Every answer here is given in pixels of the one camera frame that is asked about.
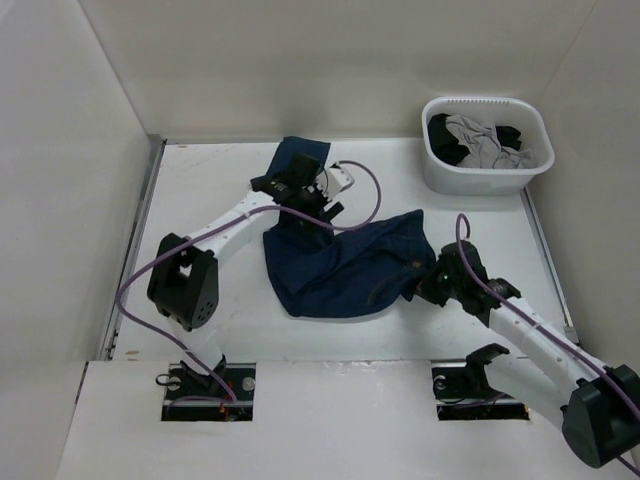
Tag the black garment in basket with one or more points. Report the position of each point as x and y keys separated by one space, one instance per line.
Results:
x=442 y=143

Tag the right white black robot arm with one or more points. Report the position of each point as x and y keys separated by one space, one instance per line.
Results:
x=593 y=405

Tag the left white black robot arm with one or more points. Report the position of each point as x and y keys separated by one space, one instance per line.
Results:
x=185 y=287

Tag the grey crumpled garment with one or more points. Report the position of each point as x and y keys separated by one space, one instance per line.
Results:
x=484 y=145

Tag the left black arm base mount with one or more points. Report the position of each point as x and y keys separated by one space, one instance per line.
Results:
x=192 y=397

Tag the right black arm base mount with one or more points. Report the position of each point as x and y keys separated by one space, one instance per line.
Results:
x=462 y=391

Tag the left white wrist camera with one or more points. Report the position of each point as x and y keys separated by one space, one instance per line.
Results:
x=334 y=180

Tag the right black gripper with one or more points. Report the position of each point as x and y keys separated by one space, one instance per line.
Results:
x=425 y=286

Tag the dark blue denim trousers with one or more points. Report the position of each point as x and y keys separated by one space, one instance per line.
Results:
x=320 y=274

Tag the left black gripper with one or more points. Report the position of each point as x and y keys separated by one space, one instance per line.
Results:
x=332 y=210

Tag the white plastic laundry basket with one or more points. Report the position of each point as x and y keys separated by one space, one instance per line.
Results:
x=446 y=179

